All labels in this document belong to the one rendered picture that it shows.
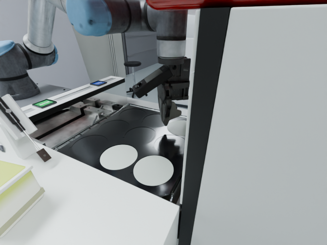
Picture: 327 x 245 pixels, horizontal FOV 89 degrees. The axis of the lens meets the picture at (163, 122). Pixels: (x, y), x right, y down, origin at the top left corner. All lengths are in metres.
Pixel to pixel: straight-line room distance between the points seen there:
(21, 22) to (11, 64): 2.07
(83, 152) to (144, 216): 0.30
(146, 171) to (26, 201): 0.23
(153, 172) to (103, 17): 0.35
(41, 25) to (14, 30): 2.07
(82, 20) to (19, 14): 2.67
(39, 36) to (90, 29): 0.57
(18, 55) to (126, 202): 0.84
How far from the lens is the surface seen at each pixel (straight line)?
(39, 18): 0.89
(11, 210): 0.33
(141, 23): 0.48
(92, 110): 0.73
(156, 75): 0.46
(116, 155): 0.48
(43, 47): 0.99
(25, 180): 0.32
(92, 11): 0.38
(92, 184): 0.34
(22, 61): 1.00
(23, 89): 1.00
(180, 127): 0.58
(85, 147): 0.54
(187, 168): 0.22
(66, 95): 0.80
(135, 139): 0.53
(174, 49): 0.44
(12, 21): 3.00
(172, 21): 0.44
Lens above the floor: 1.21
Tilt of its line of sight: 31 degrees down
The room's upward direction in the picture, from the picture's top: straight up
